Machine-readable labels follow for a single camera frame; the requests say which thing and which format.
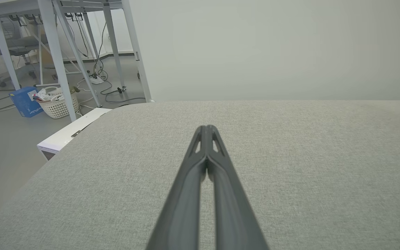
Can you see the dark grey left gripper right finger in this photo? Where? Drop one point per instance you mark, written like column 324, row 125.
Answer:
column 233, row 208

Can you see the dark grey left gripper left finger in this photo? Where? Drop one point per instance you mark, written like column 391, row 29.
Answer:
column 182, row 201

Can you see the white power strip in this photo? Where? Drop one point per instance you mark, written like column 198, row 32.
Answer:
column 97, row 80

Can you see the white perforated laundry basket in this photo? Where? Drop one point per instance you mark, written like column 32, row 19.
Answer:
column 61, row 109

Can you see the clothes pile in basket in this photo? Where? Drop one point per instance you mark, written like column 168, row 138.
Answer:
column 47, row 94

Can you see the blue cardboard box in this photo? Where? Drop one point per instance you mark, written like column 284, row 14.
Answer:
column 24, row 102

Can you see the white desk with slanted legs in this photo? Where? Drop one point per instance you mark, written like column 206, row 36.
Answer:
column 56, row 52

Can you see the grey mesh office chair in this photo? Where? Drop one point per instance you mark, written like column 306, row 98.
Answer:
column 21, row 43

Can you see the white desk with straight legs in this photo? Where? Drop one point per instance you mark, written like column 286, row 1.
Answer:
column 3, row 45

